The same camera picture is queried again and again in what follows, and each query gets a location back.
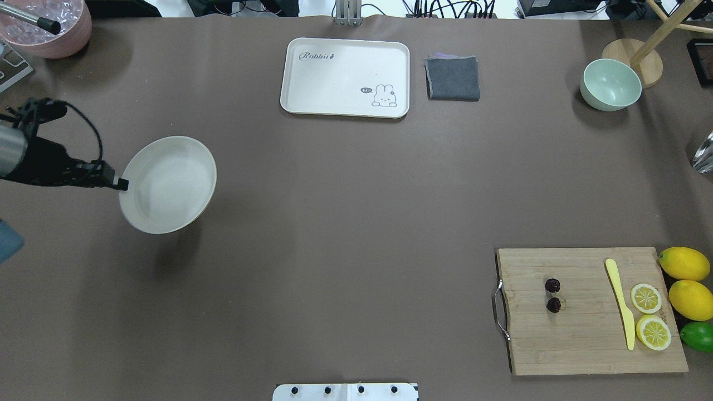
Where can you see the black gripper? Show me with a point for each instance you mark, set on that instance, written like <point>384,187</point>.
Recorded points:
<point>45,162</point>

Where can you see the beige shallow plate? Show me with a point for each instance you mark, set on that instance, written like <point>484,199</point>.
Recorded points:
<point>170,183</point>

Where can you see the cream rabbit tray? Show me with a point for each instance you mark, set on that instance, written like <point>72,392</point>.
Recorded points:
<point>346,77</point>

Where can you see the white cup rack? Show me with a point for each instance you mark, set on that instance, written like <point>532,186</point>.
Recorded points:
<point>14,67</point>

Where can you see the pink bowl with ice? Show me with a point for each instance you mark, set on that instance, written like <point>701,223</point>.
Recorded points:
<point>47,29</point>

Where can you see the grey folded cloth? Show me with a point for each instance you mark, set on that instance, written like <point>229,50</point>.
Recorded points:
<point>452,78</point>

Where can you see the bamboo cutting board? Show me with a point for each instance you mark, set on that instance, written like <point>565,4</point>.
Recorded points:
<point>586,337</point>

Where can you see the mint green bowl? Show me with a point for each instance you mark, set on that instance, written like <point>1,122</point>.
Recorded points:
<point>609,85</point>

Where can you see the yellow plastic knife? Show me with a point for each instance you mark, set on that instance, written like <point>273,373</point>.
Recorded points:
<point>627,316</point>

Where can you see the wooden cup stand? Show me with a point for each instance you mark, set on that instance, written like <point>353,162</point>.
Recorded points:
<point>641,56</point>

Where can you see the lemon slice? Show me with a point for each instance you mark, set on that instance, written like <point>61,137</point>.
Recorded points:
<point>653,332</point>
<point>646,298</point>

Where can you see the yellow lemon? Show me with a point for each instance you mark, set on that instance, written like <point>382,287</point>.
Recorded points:
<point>691,299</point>
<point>684,263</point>

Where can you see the steel scoop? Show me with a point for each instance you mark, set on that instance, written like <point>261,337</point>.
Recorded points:
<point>702,159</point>

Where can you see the black wine glass rack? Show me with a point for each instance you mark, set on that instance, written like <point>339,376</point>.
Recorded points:
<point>700,52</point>

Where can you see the green lime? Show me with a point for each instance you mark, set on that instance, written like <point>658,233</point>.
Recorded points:
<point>697,335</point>

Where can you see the aluminium frame post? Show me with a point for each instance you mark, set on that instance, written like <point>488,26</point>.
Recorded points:
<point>348,13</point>

